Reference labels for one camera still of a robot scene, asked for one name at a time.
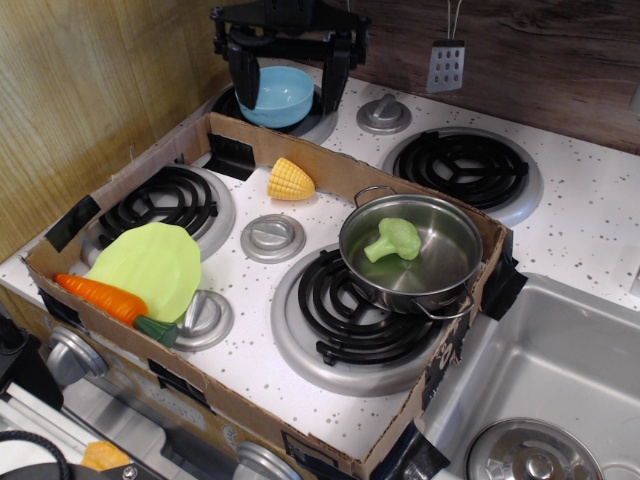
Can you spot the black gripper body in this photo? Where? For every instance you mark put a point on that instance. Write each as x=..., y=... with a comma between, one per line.
x=292, y=30

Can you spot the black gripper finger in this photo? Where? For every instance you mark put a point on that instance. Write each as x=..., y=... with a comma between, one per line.
x=336, y=69
x=245, y=74

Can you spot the green toy broccoli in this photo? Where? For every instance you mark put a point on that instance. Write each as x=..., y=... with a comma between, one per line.
x=396, y=236

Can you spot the small steel pan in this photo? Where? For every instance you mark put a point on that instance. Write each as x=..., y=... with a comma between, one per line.
x=437, y=283

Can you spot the blue plastic bowl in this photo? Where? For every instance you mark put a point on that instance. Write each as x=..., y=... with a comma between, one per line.
x=285, y=97

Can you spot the back left black burner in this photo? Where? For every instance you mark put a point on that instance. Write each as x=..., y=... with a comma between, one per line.
x=316, y=127

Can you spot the black burner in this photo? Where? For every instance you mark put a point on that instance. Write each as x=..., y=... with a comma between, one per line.
x=316, y=127
x=480, y=168
x=332, y=336
x=186, y=196

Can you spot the back silver stove knob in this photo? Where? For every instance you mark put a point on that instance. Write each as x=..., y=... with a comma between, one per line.
x=384, y=116

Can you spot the silver stove knob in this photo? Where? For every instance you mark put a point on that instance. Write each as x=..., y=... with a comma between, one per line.
x=273, y=238
x=206, y=322
x=384, y=116

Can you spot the yellow toy corn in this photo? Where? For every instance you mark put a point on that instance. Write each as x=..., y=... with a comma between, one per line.
x=288, y=181

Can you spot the front left black burner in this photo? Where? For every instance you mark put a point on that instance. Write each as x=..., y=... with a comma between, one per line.
x=186, y=196

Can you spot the centre silver stove knob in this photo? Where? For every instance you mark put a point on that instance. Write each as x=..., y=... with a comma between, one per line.
x=273, y=238

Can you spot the back right black burner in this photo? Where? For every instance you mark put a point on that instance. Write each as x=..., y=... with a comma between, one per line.
x=480, y=168

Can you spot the light green plastic plate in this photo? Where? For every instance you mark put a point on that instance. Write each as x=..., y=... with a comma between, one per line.
x=159, y=263

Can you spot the front silver stove knob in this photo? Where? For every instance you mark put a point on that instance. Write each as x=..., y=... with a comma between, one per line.
x=206, y=322

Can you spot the front right black burner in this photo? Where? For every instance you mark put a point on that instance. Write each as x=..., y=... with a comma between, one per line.
x=332, y=336

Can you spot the orange toy carrot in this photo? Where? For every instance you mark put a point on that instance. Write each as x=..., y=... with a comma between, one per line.
x=119, y=304

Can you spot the silver oven knob left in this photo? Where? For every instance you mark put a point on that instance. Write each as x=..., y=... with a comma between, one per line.
x=72, y=358

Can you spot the silver oven knob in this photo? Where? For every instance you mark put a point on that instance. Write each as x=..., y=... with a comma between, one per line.
x=72, y=358
x=256, y=462

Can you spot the steel sink basin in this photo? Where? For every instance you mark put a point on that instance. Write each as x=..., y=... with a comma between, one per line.
x=560, y=356

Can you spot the silver oven knob right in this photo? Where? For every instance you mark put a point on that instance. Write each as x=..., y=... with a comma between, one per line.
x=256, y=462

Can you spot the orange object bottom left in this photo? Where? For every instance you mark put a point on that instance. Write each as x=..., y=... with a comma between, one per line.
x=103, y=455

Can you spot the steel lid in sink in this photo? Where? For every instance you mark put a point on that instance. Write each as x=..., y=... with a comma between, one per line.
x=526, y=448

